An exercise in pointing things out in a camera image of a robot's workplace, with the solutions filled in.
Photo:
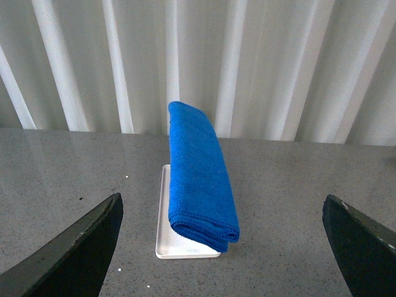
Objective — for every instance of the white towel rack stand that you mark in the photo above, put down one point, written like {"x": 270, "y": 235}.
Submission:
{"x": 169, "y": 244}

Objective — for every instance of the blue microfiber towel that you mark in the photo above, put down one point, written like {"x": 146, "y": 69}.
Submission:
{"x": 201, "y": 205}

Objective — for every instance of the white pleated curtain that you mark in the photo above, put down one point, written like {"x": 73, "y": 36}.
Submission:
{"x": 311, "y": 71}

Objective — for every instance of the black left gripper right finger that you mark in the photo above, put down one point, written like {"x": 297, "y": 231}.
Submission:
{"x": 363, "y": 248}

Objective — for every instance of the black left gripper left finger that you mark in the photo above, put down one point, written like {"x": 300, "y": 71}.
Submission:
{"x": 75, "y": 262}

